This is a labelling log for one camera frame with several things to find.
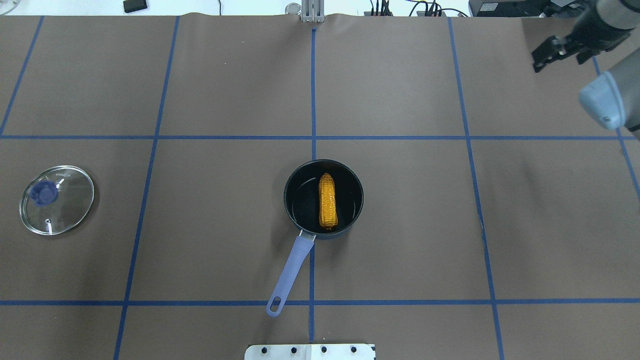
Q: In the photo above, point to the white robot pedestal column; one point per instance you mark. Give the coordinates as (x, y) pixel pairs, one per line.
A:
(311, 351)

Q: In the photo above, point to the small black square pad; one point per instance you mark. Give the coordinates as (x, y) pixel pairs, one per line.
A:
(130, 6)

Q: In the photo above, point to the dark blue saucepan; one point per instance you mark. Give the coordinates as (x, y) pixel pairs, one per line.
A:
(300, 199)

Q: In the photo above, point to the black power strip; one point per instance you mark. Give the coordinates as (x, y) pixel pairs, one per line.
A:
(400, 8)

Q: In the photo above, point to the glass pot lid blue knob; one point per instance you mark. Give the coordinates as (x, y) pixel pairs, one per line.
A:
(57, 200)

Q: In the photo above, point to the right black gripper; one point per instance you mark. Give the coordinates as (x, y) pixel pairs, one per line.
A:
(602, 28)

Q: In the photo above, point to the yellow toy corn cob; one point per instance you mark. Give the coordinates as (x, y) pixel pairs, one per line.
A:
(328, 211)

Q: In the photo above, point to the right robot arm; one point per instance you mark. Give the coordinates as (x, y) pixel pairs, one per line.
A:
(613, 99)

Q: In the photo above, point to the aluminium frame post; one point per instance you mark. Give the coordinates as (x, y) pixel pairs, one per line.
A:
(312, 11)

